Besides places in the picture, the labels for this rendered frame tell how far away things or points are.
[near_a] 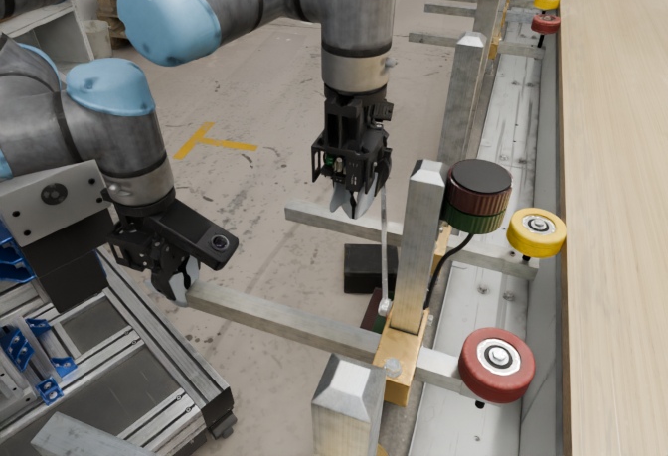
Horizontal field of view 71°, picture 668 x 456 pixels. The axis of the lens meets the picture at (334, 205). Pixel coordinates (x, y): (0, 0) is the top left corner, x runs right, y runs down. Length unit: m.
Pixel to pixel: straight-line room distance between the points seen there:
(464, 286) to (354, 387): 0.77
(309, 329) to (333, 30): 0.37
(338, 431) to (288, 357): 1.34
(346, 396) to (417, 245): 0.27
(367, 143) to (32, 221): 0.48
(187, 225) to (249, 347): 1.11
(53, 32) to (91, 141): 3.15
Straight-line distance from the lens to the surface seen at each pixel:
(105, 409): 1.43
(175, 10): 0.41
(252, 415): 1.55
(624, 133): 1.08
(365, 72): 0.50
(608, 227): 0.82
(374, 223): 0.82
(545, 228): 0.77
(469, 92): 0.68
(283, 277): 1.85
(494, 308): 1.01
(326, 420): 0.29
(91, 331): 1.60
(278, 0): 0.51
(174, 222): 0.60
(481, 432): 0.86
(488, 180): 0.46
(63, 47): 3.67
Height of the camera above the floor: 1.37
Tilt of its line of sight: 39 degrees down
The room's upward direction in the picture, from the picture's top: straight up
